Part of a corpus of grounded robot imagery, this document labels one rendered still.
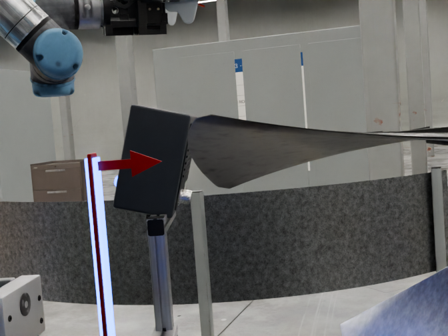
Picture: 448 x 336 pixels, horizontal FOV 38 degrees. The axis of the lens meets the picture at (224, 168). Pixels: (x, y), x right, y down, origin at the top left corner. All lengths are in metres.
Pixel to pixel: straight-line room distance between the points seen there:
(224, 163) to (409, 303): 0.22
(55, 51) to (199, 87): 5.99
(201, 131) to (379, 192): 2.05
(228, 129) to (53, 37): 0.57
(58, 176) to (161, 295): 6.30
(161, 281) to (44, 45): 0.44
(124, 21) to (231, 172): 0.63
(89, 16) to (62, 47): 0.18
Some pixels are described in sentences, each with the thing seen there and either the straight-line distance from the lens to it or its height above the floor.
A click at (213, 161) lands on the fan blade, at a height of 1.17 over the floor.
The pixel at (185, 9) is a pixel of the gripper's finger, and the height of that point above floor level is 1.42.
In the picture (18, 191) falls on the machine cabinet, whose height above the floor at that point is 0.37.
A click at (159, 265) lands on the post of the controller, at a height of 0.97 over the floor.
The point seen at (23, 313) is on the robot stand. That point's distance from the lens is 1.02.
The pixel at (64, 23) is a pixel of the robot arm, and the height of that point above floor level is 1.41.
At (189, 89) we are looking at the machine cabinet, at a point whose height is 1.59.
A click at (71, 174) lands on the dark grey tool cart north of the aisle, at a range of 7.34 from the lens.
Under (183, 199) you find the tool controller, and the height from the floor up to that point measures 1.07.
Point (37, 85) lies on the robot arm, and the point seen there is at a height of 1.30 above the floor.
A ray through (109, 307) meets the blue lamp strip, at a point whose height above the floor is 1.05.
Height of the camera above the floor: 1.21
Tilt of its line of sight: 4 degrees down
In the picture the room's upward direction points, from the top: 4 degrees counter-clockwise
